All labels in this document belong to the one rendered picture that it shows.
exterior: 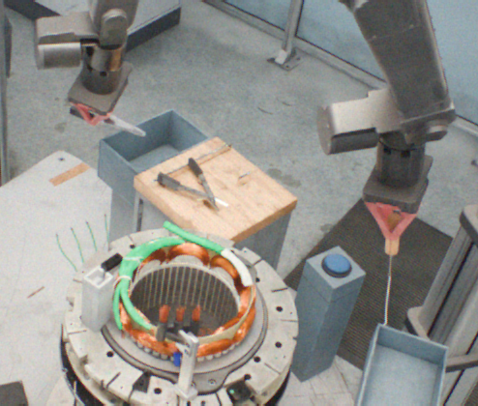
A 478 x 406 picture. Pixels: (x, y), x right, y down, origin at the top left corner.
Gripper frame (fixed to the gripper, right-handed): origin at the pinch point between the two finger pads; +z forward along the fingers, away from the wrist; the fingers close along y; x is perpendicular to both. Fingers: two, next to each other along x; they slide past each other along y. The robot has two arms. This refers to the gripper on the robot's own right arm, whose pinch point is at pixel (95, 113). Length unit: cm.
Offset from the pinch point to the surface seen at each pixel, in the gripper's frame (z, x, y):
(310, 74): 165, 38, -174
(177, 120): 13.8, 10.8, -15.1
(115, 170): 12.6, 5.2, 0.7
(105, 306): -9.7, 15.6, 33.2
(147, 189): 6.8, 12.2, 5.1
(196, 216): 4.1, 21.3, 7.5
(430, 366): -2, 62, 19
